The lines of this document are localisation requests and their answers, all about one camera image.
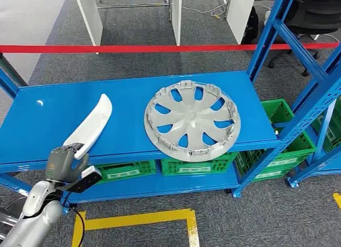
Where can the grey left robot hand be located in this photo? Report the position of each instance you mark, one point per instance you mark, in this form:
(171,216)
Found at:
(60,164)

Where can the white curved plastic part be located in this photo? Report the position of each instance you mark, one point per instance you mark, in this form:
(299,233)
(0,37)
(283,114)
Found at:
(91,125)

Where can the large blue metal shelf rack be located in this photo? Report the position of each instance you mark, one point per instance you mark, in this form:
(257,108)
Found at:
(53,125)

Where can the green plastic crate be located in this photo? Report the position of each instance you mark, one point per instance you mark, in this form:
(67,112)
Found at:
(334,132)
(196,167)
(282,164)
(125,169)

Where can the red barrier tape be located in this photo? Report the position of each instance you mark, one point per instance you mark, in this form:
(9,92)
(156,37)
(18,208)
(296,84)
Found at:
(133,48)

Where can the grey wheel hubcap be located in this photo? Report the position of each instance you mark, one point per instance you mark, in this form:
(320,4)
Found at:
(191,118)

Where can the white desk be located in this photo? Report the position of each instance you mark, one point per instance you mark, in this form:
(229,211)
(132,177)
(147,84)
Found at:
(175,16)
(240,12)

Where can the black bag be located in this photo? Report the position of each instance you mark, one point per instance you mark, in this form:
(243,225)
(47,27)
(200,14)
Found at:
(252,26)

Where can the black office chair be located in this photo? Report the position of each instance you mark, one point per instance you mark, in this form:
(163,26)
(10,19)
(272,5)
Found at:
(314,16)

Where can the yellow floor tape strip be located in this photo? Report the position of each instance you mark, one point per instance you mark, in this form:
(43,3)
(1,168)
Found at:
(338,200)

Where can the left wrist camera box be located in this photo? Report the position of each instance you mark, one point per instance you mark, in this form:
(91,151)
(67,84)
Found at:
(85,178)

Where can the yellow floor tape frame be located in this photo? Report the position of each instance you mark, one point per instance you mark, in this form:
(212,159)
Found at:
(133,219)

